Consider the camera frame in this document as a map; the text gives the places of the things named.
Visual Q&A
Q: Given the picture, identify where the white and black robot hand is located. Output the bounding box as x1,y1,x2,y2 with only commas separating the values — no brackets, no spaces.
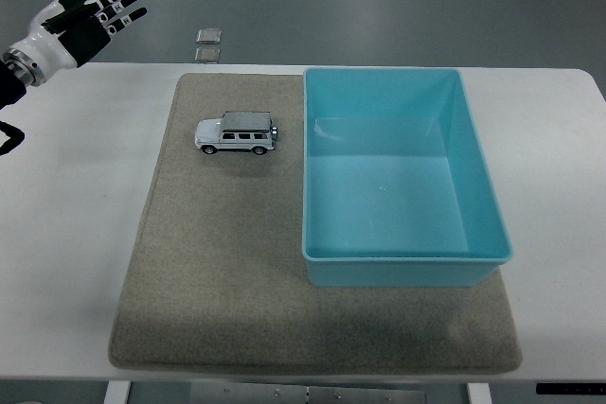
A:
27,0,149,69

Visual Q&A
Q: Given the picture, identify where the white toy car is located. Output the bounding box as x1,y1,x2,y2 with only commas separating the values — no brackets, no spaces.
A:
193,110,279,157

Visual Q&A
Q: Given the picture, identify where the blue plastic box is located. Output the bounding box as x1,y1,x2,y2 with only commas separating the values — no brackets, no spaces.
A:
301,66,515,289

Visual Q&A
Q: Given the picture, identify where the beige felt mat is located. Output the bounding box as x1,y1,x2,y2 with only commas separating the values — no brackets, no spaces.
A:
108,72,524,374

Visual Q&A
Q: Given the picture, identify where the white table leg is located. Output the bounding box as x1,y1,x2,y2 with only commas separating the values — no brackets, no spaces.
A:
102,380,133,404
465,382,494,404

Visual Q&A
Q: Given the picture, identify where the grey metal plate with screws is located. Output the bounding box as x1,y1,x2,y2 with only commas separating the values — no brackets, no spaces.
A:
188,382,428,404

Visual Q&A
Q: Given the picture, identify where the black table control panel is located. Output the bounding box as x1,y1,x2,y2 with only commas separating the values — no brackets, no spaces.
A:
535,381,606,396

